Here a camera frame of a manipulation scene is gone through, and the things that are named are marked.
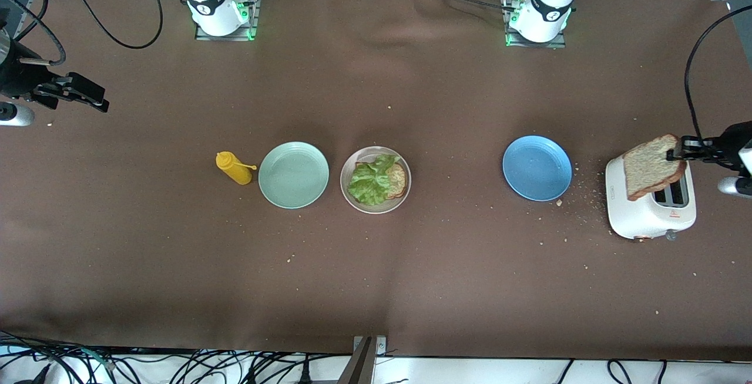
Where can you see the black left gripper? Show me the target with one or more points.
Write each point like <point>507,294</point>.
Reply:
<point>731,144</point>

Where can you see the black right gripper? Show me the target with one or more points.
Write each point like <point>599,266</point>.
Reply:
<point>17,77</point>

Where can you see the brown bread slice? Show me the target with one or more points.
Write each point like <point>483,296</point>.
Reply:
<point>398,181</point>
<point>649,169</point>

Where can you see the yellow mustard squeeze bottle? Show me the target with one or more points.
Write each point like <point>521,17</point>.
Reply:
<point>234,168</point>

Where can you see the green lettuce leaf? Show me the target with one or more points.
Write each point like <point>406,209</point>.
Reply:
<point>367,184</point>

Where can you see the blue plate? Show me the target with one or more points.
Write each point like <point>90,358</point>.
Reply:
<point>537,168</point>

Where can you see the mint green plate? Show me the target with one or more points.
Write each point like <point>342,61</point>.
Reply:
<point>294,175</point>

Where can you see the beige plate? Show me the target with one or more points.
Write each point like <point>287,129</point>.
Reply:
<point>376,209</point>

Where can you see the white toaster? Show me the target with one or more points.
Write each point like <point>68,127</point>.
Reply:
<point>640,216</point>

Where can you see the brown tablecloth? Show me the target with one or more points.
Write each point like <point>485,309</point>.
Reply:
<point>411,284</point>

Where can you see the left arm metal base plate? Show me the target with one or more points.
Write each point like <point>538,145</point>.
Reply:
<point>534,45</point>

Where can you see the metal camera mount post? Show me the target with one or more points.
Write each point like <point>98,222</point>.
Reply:
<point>361,366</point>

